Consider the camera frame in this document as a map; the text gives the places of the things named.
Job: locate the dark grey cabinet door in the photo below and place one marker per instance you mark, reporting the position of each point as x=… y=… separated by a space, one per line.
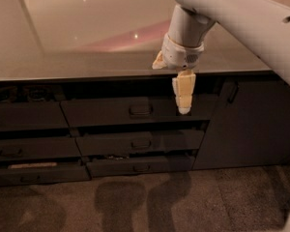
x=250 y=124

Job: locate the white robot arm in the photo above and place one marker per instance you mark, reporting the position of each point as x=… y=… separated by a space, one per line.
x=263 y=26

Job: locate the items in top left drawer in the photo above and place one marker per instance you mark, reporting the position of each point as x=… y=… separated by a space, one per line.
x=26 y=93

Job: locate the pale item in bottom drawer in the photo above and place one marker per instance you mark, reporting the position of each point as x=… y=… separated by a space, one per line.
x=32 y=165

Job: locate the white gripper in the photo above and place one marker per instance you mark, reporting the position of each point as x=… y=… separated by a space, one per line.
x=181 y=55

